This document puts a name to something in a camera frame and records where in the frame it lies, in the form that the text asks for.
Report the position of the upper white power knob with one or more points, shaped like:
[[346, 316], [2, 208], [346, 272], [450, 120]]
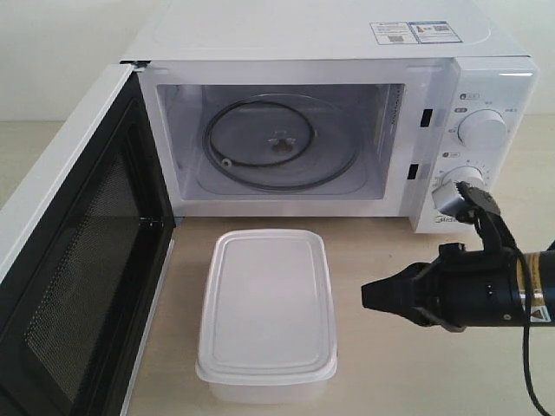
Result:
[[483, 130]]

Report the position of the glass turntable plate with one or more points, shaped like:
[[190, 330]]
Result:
[[282, 142]]

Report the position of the white warning label sticker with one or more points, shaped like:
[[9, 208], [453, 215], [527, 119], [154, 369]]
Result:
[[419, 32]]

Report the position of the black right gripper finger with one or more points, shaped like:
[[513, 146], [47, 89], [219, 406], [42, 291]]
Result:
[[416, 275], [393, 295]]

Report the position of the white Midea microwave oven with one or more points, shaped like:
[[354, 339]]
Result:
[[196, 57]]

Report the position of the white lidded plastic container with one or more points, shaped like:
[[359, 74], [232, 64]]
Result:
[[267, 333]]

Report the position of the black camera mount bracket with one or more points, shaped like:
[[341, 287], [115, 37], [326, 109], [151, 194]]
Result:
[[479, 209]]

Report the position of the lower white timer knob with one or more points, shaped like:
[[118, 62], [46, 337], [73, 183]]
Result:
[[468, 174]]

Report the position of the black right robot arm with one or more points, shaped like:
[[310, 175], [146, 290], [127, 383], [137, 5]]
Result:
[[535, 279]]

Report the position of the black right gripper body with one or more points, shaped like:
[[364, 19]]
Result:
[[462, 288]]

